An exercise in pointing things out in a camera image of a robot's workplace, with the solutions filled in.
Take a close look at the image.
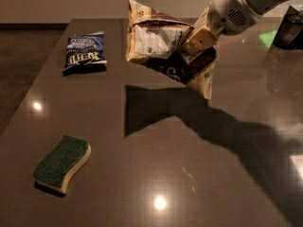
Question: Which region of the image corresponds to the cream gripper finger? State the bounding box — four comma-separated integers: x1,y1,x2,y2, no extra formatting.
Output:
181,8,218,54

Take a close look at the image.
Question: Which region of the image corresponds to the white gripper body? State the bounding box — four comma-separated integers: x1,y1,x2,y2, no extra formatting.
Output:
207,0,261,36

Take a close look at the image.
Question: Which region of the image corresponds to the brown chip bag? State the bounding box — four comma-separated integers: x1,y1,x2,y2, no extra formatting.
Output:
126,0,216,99

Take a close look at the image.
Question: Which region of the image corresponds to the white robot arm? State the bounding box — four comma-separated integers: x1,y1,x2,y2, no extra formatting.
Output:
184,0,289,54

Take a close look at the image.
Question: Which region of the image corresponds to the blue chip bag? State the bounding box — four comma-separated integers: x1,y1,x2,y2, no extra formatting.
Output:
62,31,107,76

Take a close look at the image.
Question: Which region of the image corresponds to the green and white sponge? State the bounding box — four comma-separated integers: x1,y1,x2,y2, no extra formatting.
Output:
33,135,91,195

